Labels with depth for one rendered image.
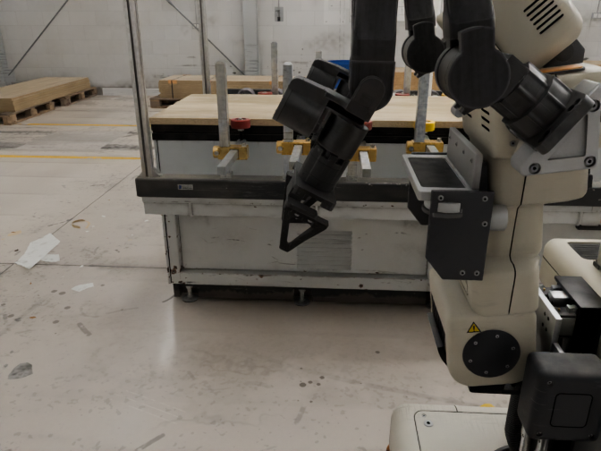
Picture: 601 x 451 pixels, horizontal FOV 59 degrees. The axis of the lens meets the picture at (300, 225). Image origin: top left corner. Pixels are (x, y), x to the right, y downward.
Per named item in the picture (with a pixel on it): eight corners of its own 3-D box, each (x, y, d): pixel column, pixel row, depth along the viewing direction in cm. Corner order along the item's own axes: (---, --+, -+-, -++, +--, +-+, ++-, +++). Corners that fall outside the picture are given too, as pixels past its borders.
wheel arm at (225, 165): (226, 177, 185) (225, 165, 184) (216, 177, 186) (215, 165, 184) (246, 148, 226) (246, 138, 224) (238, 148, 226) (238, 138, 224)
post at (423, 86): (419, 188, 209) (431, 59, 191) (410, 187, 209) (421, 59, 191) (419, 185, 212) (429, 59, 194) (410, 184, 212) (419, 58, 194)
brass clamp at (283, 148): (310, 156, 205) (311, 142, 203) (275, 155, 206) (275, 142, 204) (311, 151, 211) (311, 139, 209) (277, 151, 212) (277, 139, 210)
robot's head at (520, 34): (545, 25, 97) (497, -42, 94) (597, 29, 78) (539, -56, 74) (479, 80, 101) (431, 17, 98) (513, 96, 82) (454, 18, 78)
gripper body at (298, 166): (289, 195, 73) (314, 149, 71) (290, 170, 83) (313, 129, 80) (330, 216, 75) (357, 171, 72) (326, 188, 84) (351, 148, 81)
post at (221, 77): (230, 186, 213) (224, 61, 196) (222, 186, 214) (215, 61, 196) (232, 183, 217) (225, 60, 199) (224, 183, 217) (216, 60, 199)
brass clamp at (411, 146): (443, 156, 202) (444, 143, 200) (407, 156, 203) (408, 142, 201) (440, 152, 208) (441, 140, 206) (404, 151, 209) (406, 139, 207)
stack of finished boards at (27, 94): (90, 87, 904) (89, 77, 898) (14, 112, 680) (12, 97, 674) (46, 87, 907) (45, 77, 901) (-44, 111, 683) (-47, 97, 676)
